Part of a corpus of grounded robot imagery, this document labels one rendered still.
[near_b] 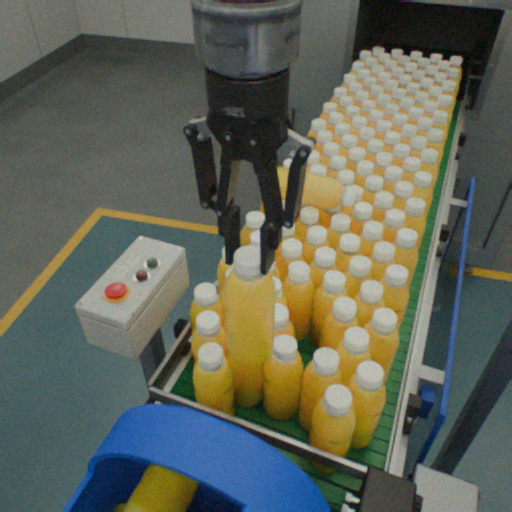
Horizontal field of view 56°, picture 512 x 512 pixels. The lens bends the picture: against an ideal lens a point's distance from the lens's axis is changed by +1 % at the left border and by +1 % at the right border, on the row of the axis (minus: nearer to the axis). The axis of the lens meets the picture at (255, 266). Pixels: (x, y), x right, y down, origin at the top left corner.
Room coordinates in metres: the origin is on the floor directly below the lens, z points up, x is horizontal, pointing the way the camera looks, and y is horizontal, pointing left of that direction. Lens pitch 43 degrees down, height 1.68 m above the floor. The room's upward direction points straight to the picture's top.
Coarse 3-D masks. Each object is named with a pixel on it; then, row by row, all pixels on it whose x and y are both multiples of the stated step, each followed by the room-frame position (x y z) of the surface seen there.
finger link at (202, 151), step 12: (192, 132) 0.44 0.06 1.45; (192, 144) 0.44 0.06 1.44; (204, 144) 0.44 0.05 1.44; (204, 156) 0.44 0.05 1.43; (204, 168) 0.43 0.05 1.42; (204, 180) 0.43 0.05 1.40; (216, 180) 0.45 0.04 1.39; (204, 192) 0.43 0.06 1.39; (216, 192) 0.45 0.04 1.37; (204, 204) 0.43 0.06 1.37
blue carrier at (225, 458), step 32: (128, 416) 0.28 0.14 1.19; (160, 416) 0.26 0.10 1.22; (192, 416) 0.25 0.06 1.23; (128, 448) 0.23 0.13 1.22; (160, 448) 0.22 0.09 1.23; (192, 448) 0.22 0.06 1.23; (224, 448) 0.22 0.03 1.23; (256, 448) 0.22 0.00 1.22; (96, 480) 0.25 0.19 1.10; (128, 480) 0.27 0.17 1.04; (224, 480) 0.19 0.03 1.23; (256, 480) 0.20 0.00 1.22; (288, 480) 0.20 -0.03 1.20
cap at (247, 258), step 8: (240, 248) 0.44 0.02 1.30; (248, 248) 0.44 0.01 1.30; (256, 248) 0.44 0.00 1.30; (240, 256) 0.42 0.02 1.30; (248, 256) 0.42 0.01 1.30; (256, 256) 0.42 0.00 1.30; (240, 264) 0.41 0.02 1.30; (248, 264) 0.41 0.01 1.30; (256, 264) 0.41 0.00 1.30; (240, 272) 0.41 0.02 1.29; (248, 272) 0.41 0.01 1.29; (256, 272) 0.41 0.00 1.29
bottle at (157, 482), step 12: (156, 468) 0.25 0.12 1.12; (144, 480) 0.24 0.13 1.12; (156, 480) 0.24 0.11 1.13; (168, 480) 0.24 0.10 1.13; (180, 480) 0.24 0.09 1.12; (192, 480) 0.24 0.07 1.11; (132, 492) 0.23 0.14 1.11; (144, 492) 0.22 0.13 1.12; (156, 492) 0.22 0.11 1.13; (168, 492) 0.22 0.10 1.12; (180, 492) 0.23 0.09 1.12; (192, 492) 0.23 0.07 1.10; (132, 504) 0.21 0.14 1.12; (144, 504) 0.21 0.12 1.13; (156, 504) 0.21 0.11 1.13; (168, 504) 0.21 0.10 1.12; (180, 504) 0.22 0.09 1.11
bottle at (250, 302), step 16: (240, 288) 0.40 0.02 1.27; (256, 288) 0.40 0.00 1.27; (272, 288) 0.42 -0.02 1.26; (240, 304) 0.40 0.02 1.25; (256, 304) 0.40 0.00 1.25; (272, 304) 0.41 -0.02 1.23; (240, 320) 0.40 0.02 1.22; (256, 320) 0.39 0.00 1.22; (272, 320) 0.41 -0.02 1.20; (240, 336) 0.39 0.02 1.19; (256, 336) 0.39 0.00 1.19; (272, 336) 0.41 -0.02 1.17; (240, 352) 0.39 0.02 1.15; (256, 352) 0.39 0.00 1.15; (272, 352) 0.41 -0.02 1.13
